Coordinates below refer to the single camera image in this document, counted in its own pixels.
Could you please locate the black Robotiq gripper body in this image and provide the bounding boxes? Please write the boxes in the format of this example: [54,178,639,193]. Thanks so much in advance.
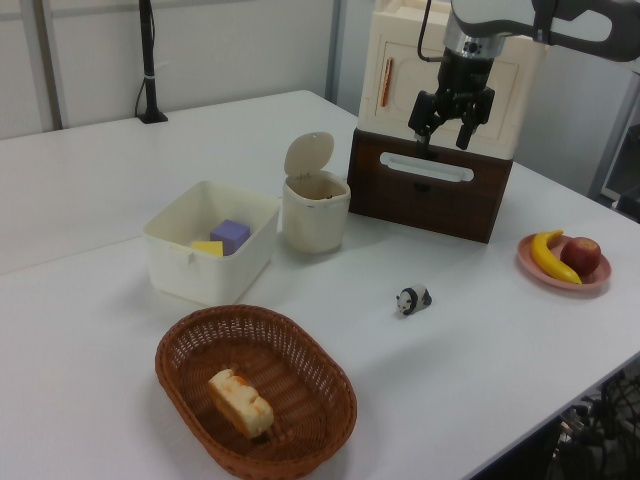
[433,48,496,121]

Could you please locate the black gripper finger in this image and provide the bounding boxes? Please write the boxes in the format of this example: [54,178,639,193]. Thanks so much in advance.
[455,88,497,151]
[408,91,448,161]

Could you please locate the cream trash can with lid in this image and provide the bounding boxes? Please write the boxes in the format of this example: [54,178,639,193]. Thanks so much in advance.
[281,130,352,254]

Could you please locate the cream toy microwave oven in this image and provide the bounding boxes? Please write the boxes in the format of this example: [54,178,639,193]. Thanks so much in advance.
[358,0,545,162]

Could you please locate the dark brown wooden drawer cabinet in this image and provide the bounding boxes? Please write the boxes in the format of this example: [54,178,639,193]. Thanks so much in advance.
[346,126,516,245]

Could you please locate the yellow toy banana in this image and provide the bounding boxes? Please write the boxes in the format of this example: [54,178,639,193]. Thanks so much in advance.
[530,229,584,286]

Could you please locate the red toy apple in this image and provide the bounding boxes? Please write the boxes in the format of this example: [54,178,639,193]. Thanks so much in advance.
[559,236,603,277]

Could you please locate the small panda figurine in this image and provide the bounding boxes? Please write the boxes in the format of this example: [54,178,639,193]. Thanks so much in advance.
[395,282,434,319]

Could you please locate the pink plate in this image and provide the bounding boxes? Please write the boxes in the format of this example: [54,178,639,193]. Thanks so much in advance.
[516,232,613,299]

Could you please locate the purple cube block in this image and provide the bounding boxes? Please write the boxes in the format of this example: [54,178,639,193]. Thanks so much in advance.
[209,218,252,257]

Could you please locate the yellow cube block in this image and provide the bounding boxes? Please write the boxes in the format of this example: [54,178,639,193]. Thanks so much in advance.
[190,240,226,258]

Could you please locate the white plastic storage box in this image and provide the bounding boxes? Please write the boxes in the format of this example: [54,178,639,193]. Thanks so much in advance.
[142,180,282,308]

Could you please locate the black clamp base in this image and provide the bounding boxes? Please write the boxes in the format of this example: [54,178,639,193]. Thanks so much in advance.
[134,0,170,125]

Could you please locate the brown wicker basket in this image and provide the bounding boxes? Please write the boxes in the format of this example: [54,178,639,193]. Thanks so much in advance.
[154,304,359,477]

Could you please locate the toy bread piece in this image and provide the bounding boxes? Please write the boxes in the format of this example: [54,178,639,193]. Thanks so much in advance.
[207,368,276,441]

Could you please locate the copper oven door handle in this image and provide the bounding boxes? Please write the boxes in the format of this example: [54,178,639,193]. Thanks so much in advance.
[380,56,397,108]

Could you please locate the white drawer handle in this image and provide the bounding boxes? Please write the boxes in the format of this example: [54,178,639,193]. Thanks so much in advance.
[378,150,475,183]

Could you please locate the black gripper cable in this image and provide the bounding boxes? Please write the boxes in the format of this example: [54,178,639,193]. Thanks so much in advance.
[416,0,447,64]

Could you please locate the black cable bundle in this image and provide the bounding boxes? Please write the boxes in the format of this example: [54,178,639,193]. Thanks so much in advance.
[548,368,640,480]

